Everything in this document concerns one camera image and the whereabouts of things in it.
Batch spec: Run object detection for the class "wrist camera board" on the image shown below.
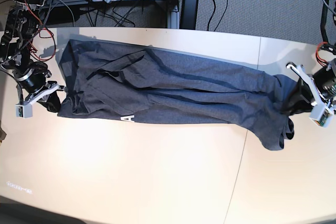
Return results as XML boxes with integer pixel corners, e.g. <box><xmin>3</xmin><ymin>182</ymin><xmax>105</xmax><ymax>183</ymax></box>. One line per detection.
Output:
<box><xmin>15</xmin><ymin>103</ymin><xmax>33</xmax><ymax>118</ymax></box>
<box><xmin>309</xmin><ymin>104</ymin><xmax>335</xmax><ymax>127</ymax></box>

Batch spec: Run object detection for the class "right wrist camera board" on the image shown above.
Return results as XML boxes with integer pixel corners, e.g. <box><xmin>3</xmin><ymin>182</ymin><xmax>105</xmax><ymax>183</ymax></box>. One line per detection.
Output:
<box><xmin>15</xmin><ymin>103</ymin><xmax>33</xmax><ymax>118</ymax></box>

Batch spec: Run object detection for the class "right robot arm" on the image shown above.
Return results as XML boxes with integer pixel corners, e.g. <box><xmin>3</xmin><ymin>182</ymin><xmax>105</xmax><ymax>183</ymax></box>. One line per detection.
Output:
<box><xmin>1</xmin><ymin>0</ymin><xmax>66</xmax><ymax>118</ymax></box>

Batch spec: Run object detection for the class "blue-grey T-shirt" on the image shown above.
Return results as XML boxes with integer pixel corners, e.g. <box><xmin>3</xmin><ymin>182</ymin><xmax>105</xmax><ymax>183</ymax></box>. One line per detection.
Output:
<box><xmin>59</xmin><ymin>39</ymin><xmax>296</xmax><ymax>151</ymax></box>

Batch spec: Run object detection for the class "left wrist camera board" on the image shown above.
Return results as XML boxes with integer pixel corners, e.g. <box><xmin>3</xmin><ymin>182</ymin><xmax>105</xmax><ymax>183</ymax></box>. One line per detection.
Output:
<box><xmin>309</xmin><ymin>104</ymin><xmax>335</xmax><ymax>127</ymax></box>

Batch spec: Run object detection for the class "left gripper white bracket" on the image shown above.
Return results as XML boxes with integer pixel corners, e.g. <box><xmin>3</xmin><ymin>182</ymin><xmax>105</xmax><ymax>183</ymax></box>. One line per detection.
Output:
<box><xmin>282</xmin><ymin>62</ymin><xmax>335</xmax><ymax>116</ymax></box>

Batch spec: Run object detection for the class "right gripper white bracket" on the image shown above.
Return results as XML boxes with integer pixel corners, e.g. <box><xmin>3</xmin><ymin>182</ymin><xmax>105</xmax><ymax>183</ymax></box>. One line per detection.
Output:
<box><xmin>19</xmin><ymin>81</ymin><xmax>66</xmax><ymax>113</ymax></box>

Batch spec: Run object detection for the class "black power adapter brick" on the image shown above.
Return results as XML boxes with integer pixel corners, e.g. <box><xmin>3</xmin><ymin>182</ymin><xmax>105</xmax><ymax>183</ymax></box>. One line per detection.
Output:
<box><xmin>180</xmin><ymin>0</ymin><xmax>198</xmax><ymax>30</ymax></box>

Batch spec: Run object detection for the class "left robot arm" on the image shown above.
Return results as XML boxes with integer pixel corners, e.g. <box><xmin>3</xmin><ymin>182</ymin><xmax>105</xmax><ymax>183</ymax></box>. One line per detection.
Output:
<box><xmin>281</xmin><ymin>0</ymin><xmax>335</xmax><ymax>127</ymax></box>

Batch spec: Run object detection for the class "aluminium table frame post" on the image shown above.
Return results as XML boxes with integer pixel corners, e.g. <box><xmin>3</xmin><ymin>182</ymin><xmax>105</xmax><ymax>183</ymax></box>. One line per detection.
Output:
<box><xmin>166</xmin><ymin>0</ymin><xmax>180</xmax><ymax>29</ymax></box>

